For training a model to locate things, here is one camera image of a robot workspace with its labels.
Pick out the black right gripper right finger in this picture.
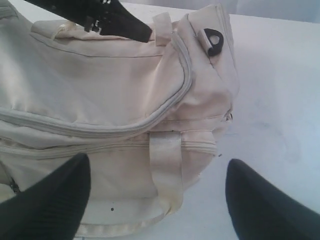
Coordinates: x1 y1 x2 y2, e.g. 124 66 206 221
225 158 320 240

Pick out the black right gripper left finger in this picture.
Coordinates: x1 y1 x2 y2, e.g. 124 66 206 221
0 153 91 240

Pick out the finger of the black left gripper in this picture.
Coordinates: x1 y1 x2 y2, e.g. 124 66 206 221
28 0 152 41

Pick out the cream fabric duffel bag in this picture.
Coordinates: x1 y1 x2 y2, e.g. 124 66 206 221
0 0 239 240

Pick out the white backdrop curtain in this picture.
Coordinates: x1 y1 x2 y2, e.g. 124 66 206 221
127 0 320 23

